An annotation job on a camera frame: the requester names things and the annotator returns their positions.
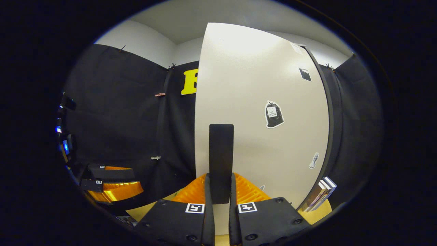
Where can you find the black backdrop cloth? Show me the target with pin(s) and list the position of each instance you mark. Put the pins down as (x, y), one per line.
(112, 112)
(358, 130)

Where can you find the stack of books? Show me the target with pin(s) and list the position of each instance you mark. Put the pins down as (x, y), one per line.
(321, 194)

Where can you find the grey cabinet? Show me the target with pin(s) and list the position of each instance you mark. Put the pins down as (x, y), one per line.
(330, 119)

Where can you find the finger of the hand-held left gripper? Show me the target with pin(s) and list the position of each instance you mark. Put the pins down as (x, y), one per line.
(112, 175)
(119, 191)

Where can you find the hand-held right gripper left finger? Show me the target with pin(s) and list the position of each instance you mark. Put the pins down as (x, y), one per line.
(209, 225)

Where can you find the copper clip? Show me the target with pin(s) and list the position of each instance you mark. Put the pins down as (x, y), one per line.
(160, 94)

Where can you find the grey cabinet door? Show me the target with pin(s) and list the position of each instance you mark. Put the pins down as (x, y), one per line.
(256, 153)

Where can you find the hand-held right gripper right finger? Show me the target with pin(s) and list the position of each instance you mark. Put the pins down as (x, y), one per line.
(234, 225)

